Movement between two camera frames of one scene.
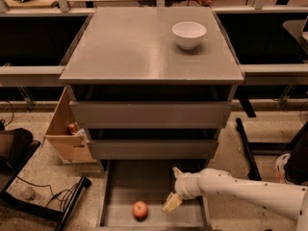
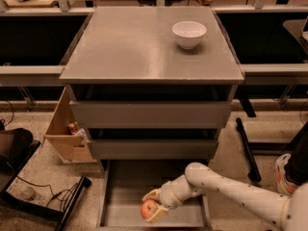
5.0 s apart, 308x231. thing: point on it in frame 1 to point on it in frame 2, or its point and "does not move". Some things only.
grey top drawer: x=152 y=115 does not move
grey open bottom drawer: x=134 y=192 does not move
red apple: x=140 y=211 to x=147 y=208
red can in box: x=73 y=127 does not move
